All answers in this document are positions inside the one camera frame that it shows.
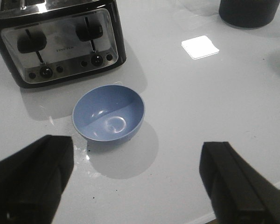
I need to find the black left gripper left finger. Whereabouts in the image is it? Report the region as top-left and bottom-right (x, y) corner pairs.
(0, 135), (74, 224)

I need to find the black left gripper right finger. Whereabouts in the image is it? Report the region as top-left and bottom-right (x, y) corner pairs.
(199, 142), (280, 224)

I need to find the blue bowl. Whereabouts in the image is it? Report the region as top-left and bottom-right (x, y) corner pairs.
(72, 84), (145, 145)

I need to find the black chrome four-slot toaster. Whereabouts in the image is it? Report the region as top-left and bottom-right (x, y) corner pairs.
(0, 0), (126, 88)

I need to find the dark blue saucepan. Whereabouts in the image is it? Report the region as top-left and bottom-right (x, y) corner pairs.
(218, 0), (280, 28)

